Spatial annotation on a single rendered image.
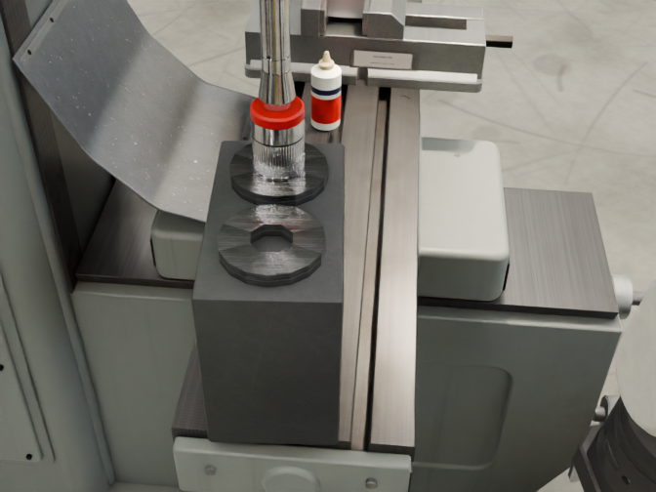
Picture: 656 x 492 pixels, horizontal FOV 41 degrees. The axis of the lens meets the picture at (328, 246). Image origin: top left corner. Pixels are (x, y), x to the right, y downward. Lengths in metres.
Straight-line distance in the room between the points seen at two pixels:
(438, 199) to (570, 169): 1.52
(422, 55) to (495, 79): 1.87
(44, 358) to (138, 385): 0.17
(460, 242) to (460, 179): 0.14
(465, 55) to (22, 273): 0.68
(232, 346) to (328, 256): 0.11
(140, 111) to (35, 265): 0.25
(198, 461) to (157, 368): 0.56
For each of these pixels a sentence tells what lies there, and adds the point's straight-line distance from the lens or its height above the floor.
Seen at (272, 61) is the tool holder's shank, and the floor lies 1.21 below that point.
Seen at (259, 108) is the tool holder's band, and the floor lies 1.17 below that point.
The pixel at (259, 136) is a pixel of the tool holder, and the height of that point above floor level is 1.15.
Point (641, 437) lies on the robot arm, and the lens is 0.58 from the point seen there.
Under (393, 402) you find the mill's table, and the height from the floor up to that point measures 0.90.
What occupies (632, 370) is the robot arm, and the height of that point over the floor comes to 1.19.
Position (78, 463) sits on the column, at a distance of 1.56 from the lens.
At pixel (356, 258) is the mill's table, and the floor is 0.90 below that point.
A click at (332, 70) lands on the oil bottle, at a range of 1.17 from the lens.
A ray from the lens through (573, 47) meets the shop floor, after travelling 3.44.
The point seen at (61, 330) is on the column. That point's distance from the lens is 1.35.
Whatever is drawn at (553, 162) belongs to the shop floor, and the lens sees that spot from 2.79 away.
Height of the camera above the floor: 1.58
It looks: 41 degrees down
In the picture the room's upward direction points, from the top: 1 degrees clockwise
